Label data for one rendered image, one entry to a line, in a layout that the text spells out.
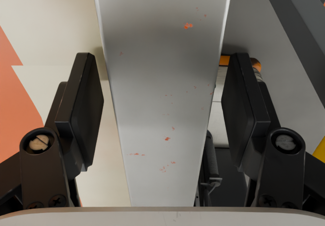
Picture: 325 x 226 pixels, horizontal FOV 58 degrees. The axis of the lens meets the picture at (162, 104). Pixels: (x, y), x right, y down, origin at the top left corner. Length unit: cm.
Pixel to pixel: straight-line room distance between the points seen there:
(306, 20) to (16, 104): 34
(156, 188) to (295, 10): 33
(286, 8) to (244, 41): 90
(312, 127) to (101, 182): 174
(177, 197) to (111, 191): 9
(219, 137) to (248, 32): 47
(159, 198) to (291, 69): 138
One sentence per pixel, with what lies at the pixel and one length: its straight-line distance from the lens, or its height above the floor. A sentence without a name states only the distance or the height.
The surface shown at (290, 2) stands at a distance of 45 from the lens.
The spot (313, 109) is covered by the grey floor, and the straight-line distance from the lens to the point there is 179.
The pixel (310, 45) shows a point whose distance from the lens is 38.
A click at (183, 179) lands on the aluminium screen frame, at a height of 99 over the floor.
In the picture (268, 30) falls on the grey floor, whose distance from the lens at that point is 134.
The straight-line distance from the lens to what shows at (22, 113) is 18.
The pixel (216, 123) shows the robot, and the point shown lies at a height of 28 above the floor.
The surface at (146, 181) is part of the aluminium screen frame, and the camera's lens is 16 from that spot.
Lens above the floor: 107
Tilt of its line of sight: 43 degrees down
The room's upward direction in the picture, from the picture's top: 180 degrees clockwise
